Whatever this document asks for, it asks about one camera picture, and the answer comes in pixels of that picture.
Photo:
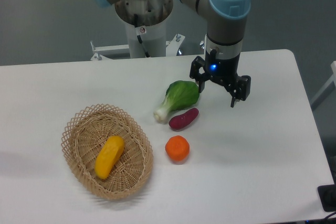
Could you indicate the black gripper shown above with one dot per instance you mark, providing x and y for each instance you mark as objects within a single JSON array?
[{"x": 220, "y": 67}]

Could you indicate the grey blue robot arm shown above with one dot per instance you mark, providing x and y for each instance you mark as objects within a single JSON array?
[{"x": 226, "y": 21}]

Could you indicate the yellow mango slice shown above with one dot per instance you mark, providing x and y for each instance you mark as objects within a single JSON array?
[{"x": 108, "y": 156}]

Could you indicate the woven wicker basket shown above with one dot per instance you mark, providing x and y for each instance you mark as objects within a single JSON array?
[{"x": 83, "y": 139}]

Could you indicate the green bok choy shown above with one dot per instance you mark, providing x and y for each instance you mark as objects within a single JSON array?
[{"x": 180, "y": 95}]

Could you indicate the purple sweet potato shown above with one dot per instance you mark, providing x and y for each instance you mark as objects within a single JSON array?
[{"x": 183, "y": 120}]

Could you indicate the orange carrot piece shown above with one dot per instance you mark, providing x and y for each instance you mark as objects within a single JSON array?
[{"x": 177, "y": 148}]

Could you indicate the black device at table edge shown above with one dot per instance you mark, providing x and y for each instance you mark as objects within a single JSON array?
[{"x": 327, "y": 197}]

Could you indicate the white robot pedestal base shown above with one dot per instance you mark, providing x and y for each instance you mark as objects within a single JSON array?
[{"x": 145, "y": 26}]

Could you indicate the white furniture frame right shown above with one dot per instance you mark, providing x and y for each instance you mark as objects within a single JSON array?
[{"x": 326, "y": 89}]

